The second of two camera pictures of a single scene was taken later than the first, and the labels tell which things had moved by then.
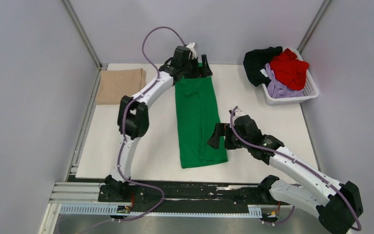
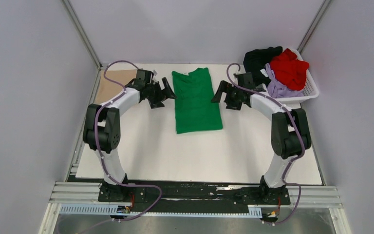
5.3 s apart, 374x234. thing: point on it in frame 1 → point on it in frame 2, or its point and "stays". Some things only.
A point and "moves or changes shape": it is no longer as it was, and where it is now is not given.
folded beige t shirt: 114,84 stays
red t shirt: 289,71 stays
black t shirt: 254,61 stays
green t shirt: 197,117 moves or changes shape
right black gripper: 221,129 → 225,87
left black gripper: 206,71 → 157,103
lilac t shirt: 276,89 stays
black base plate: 189,196 stays
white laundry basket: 310,90 stays
